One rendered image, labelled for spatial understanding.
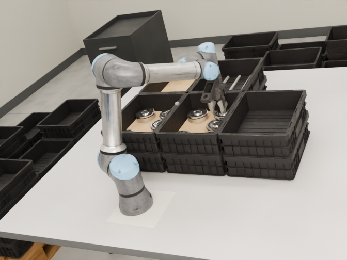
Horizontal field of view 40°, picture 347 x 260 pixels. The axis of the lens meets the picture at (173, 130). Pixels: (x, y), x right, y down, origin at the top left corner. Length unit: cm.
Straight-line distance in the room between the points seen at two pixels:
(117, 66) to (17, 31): 409
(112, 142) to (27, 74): 396
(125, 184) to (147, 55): 214
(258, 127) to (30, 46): 422
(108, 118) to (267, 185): 72
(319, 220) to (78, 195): 111
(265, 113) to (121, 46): 182
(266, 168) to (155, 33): 234
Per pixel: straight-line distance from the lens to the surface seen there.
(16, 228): 231
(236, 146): 201
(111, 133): 204
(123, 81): 187
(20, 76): 587
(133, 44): 380
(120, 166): 197
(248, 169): 207
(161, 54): 420
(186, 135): 207
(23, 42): 595
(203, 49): 218
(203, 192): 208
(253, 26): 564
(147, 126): 243
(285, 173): 204
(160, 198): 211
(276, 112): 230
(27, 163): 308
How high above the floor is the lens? 192
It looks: 28 degrees down
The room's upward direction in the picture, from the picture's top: 15 degrees counter-clockwise
